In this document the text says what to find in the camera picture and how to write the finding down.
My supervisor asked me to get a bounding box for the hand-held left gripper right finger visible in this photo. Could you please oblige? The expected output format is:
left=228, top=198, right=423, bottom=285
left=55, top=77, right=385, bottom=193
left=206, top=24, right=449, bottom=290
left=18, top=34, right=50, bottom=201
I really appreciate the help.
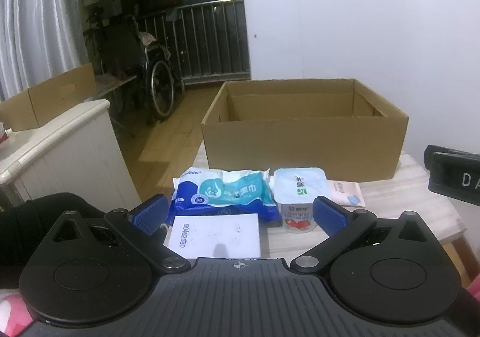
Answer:
left=289, top=195, right=445, bottom=273

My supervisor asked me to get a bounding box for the metal balcony railing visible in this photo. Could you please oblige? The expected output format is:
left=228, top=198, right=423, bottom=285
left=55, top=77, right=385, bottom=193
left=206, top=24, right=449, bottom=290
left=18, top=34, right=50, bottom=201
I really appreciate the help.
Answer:
left=139, top=0, right=251, bottom=86

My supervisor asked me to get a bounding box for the white rectangular box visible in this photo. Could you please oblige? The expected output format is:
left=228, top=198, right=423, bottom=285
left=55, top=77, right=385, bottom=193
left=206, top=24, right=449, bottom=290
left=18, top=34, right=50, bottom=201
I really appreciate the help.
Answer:
left=164, top=213, right=262, bottom=260

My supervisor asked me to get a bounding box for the pink patterned cloth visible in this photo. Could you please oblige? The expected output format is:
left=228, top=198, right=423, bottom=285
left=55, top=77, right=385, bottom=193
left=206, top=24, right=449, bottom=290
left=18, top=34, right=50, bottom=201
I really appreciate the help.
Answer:
left=0, top=292, right=34, bottom=337

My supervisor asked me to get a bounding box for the grey folding table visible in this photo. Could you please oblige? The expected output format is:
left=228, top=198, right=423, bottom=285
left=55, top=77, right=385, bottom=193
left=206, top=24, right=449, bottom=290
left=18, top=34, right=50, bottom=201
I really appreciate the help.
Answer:
left=94, top=74, right=137, bottom=128

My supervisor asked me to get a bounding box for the white curtain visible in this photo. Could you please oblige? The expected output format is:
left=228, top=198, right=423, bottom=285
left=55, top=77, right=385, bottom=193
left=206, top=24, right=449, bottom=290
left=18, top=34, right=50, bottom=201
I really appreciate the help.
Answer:
left=0, top=0, right=89, bottom=101

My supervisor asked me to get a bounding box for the small cardboard box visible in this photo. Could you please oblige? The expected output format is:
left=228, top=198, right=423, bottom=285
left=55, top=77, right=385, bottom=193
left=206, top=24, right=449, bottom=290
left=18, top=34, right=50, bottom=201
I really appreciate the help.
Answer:
left=0, top=63, right=97, bottom=132

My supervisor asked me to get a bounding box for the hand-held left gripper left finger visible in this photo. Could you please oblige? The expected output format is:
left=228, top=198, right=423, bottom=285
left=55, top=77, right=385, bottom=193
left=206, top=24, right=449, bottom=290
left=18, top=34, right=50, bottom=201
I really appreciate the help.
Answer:
left=35, top=194, right=192, bottom=274

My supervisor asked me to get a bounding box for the white yogurt cup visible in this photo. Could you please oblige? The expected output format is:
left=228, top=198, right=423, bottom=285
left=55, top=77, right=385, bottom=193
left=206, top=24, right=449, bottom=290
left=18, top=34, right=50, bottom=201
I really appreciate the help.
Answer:
left=273, top=167, right=332, bottom=233

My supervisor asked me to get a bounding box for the blue wet wipes pack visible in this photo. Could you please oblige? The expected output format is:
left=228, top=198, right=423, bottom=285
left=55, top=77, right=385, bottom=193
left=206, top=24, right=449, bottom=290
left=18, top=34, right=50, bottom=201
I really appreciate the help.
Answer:
left=170, top=167, right=281, bottom=223

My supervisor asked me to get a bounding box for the wheelchair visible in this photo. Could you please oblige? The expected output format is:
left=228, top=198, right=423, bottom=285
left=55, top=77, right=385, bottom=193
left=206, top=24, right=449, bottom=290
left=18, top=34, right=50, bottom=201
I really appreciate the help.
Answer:
left=101, top=14, right=186, bottom=122

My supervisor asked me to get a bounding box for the large cardboard box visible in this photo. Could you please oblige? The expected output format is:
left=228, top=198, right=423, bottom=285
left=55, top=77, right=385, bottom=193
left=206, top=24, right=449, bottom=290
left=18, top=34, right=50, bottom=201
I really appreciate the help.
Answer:
left=202, top=78, right=410, bottom=183

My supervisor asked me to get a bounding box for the pink white packet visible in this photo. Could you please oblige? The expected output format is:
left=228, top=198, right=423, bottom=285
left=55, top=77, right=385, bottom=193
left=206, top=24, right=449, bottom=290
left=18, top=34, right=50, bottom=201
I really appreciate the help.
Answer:
left=328, top=180, right=366, bottom=207

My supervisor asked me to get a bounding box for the white cabinet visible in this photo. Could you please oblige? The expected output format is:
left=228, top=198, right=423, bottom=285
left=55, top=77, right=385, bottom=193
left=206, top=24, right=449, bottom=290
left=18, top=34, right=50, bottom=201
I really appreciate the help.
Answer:
left=0, top=99, right=141, bottom=207

